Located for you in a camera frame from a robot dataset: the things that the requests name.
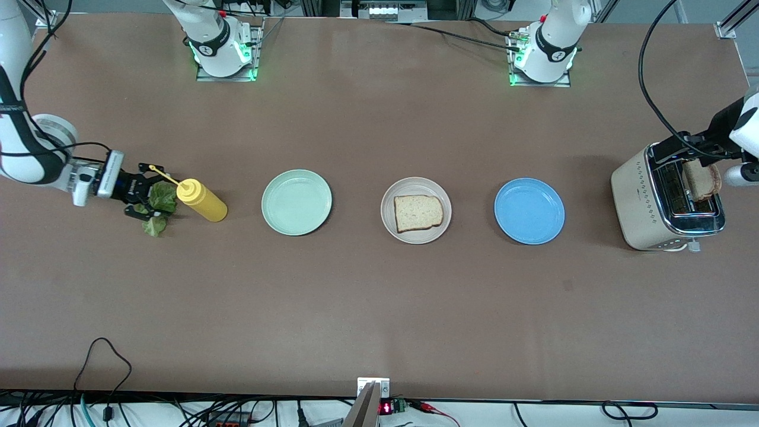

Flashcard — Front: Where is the black coiled cable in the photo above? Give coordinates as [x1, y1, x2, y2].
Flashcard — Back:
[602, 401, 659, 420]

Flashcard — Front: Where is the aluminium frame profile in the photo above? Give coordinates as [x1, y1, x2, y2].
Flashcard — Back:
[715, 0, 759, 40]
[33, 0, 58, 28]

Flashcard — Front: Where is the thin black looped cable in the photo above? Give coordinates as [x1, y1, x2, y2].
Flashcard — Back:
[72, 337, 132, 423]

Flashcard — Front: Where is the brown bread slice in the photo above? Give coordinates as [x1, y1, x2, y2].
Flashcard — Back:
[682, 160, 723, 202]
[394, 195, 444, 234]

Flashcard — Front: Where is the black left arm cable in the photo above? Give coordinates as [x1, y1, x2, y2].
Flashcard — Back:
[639, 0, 745, 161]

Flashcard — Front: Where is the blue plate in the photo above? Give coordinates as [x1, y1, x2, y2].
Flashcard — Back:
[494, 178, 566, 246]

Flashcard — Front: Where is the beige plate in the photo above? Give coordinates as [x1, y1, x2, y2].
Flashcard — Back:
[381, 177, 452, 245]

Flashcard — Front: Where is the grey camera mount pole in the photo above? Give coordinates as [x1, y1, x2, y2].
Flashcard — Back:
[342, 382, 381, 427]

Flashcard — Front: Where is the beige chrome toaster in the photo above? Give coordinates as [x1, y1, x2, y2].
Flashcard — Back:
[611, 141, 727, 254]

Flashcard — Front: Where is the green lettuce leaf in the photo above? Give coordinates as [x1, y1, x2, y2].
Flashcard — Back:
[133, 181, 178, 238]

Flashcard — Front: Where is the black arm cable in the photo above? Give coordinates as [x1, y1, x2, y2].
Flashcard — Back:
[0, 0, 112, 161]
[639, 0, 745, 161]

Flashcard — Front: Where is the silver camera mount bracket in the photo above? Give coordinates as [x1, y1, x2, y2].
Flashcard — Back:
[357, 377, 391, 399]

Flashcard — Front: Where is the red clip wire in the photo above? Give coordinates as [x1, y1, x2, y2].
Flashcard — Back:
[409, 401, 460, 427]

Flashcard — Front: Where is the long black table cable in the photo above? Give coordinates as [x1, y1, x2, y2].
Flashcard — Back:
[384, 21, 522, 53]

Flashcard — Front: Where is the yellow squeeze bottle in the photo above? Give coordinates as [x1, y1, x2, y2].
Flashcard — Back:
[148, 165, 228, 223]

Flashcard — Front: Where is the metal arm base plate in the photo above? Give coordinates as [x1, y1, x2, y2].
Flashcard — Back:
[196, 17, 264, 82]
[508, 30, 572, 88]

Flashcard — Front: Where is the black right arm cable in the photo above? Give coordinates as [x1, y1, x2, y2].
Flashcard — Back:
[0, 0, 112, 161]

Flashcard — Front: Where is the lit electronics box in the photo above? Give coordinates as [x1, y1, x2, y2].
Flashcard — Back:
[340, 0, 429, 23]

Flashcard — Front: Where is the short black table cable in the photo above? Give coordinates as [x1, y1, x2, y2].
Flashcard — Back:
[467, 18, 522, 39]

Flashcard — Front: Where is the green plate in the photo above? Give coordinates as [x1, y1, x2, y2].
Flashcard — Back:
[261, 170, 333, 237]

